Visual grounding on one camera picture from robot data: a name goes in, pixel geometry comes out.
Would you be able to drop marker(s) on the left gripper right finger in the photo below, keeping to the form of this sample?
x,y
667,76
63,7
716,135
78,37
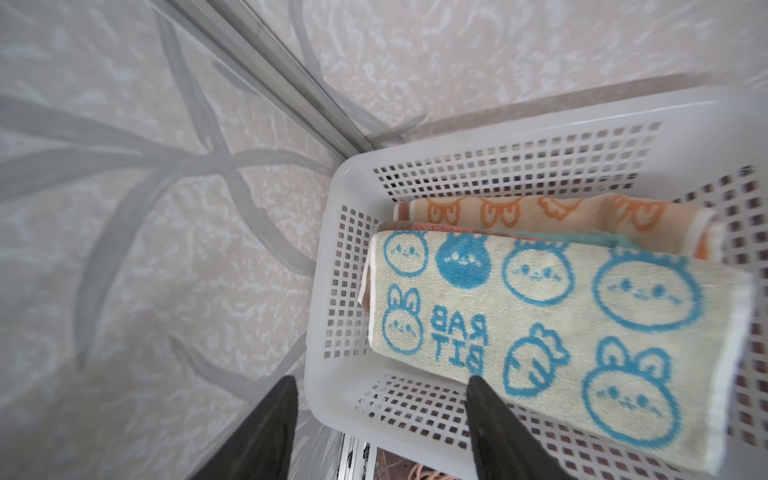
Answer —
x,y
502,447

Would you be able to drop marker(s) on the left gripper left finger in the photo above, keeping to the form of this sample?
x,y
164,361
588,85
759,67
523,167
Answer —
x,y
261,447

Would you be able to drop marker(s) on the teal rabbit pattern towel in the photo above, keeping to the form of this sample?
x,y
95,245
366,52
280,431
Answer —
x,y
639,347

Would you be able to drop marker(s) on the orange rabbit pattern towel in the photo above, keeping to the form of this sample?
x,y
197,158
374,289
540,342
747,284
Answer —
x,y
654,225

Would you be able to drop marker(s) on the teal and yellow towel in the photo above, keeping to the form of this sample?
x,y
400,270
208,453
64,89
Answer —
x,y
597,238

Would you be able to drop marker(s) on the white perforated plastic basket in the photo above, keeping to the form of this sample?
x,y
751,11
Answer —
x,y
705,146

